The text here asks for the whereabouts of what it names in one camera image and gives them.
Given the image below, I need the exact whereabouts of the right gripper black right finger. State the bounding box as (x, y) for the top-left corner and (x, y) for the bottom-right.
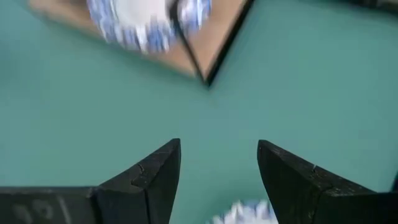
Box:
(257, 139), (398, 224)

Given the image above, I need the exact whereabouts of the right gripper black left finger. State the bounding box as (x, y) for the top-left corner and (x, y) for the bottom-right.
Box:
(0, 138), (182, 224)

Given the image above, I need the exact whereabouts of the green table mat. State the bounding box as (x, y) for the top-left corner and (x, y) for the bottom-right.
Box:
(0, 0), (398, 224)

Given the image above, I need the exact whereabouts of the blue white patterned paper bowl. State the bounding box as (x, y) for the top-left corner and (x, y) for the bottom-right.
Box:
(86, 0), (212, 54)
(206, 198), (279, 224)

